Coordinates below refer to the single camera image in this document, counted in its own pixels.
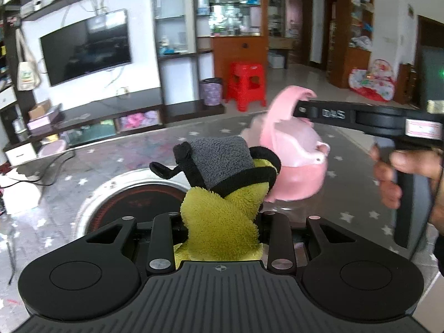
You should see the floral bag on floor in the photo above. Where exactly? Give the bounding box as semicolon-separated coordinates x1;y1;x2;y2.
349;59;396;102

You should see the white tote bag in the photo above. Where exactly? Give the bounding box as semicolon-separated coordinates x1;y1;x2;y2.
15;29;41;91

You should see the dark tv console cabinet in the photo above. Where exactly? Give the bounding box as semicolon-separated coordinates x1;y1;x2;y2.
3;88;225;165

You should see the person's right hand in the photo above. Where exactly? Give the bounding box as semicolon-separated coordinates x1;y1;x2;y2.
370;146;443;235

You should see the red plastic stool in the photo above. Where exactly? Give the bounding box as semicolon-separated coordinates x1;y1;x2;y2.
226;62;266;112

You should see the round induction cooktop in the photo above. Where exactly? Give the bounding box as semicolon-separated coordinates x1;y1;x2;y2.
73;168;190;239

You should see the pink lidded water bottle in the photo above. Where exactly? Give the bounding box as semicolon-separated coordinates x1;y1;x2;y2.
240;86;330;202

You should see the glass display shelf unit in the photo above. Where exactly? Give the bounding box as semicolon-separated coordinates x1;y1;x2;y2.
153;0;215;107

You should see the wooden cabinet counter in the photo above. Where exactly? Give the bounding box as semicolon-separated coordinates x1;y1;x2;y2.
208;0;269;95

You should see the purple waste bin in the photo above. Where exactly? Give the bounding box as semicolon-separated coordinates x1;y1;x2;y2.
200;77;223;107

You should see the yellow grey cleaning cloth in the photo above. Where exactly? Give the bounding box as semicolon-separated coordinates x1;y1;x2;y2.
150;135;281;265

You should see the wooden bookshelf right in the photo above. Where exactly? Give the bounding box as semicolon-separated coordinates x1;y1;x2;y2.
329;0;374;89

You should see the wall mounted black television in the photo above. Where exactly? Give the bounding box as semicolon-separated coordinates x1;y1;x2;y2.
40;9;132;87

